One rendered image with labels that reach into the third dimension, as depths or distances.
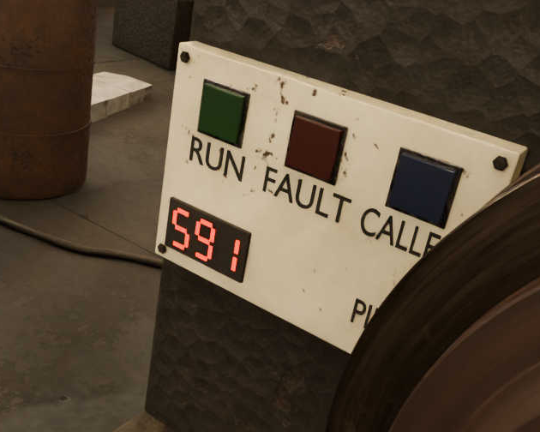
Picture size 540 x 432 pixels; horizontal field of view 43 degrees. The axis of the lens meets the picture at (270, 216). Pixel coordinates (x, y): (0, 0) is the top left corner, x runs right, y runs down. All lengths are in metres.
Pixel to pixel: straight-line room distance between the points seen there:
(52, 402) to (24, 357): 0.22
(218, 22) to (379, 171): 0.17
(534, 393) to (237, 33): 0.34
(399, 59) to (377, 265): 0.14
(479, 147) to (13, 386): 1.82
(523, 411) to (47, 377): 1.93
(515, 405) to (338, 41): 0.28
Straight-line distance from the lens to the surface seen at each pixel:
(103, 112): 4.30
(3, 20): 2.93
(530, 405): 0.28
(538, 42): 0.43
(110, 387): 2.11
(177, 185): 0.56
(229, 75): 0.51
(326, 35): 0.48
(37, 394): 2.09
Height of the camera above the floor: 1.35
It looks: 24 degrees down
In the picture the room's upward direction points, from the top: 11 degrees clockwise
